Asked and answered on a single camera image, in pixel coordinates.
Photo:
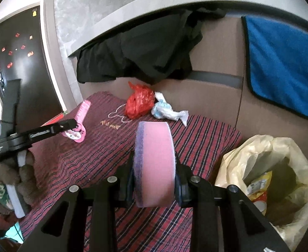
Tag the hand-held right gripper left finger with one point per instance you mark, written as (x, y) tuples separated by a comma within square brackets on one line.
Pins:
[(129, 186)]

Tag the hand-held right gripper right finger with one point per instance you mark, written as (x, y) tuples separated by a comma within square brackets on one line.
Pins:
[(179, 186)]

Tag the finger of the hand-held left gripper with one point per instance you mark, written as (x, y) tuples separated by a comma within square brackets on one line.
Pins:
[(59, 126)]

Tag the pink plastic comb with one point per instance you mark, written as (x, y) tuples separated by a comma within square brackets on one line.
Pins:
[(83, 111)]

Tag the pink and purple sponge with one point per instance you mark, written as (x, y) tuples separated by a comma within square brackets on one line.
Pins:
[(154, 162)]

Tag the pale yellow plastic bag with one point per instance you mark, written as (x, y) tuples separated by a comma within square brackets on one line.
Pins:
[(287, 149)]

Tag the person's left hand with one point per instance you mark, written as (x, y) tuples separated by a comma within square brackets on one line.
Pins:
[(25, 181)]

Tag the red striped blanket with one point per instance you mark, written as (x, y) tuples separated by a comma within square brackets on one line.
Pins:
[(96, 152)]

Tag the silver door lock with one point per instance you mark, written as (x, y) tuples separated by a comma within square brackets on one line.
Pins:
[(2, 82)]

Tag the dark door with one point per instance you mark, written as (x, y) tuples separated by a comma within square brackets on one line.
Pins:
[(30, 57)]

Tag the white and blue crumpled wrapper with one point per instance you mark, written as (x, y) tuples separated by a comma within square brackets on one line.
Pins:
[(164, 110)]

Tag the yellow snack packet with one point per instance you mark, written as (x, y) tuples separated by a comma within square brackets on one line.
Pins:
[(259, 183)]

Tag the red plastic bag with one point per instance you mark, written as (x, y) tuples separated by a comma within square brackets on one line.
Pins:
[(138, 102)]

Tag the teal cloth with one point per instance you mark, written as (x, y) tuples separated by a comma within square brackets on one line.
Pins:
[(15, 232)]

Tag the black hanging cloth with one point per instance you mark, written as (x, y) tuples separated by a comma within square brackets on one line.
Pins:
[(148, 50)]

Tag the blue towel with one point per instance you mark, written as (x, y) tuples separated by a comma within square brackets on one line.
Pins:
[(282, 60)]

